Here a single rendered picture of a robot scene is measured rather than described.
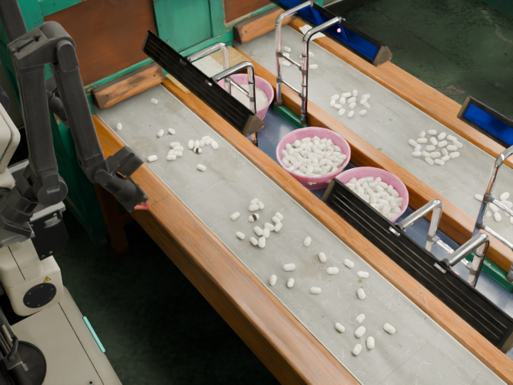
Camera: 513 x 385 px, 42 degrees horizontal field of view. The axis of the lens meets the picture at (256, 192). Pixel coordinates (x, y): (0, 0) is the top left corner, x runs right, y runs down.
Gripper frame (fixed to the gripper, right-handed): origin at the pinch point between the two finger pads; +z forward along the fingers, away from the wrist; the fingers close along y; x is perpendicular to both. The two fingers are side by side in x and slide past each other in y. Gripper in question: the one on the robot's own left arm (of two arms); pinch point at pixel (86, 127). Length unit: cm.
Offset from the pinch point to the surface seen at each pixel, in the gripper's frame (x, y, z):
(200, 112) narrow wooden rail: -31, 11, 42
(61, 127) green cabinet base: 11.8, 36.6, 21.4
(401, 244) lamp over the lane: -43, -101, 13
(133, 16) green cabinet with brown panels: -38, 40, 11
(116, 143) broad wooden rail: -0.1, 13.7, 26.3
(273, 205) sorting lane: -26, -44, 43
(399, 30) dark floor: -162, 94, 196
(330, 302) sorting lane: -18, -86, 40
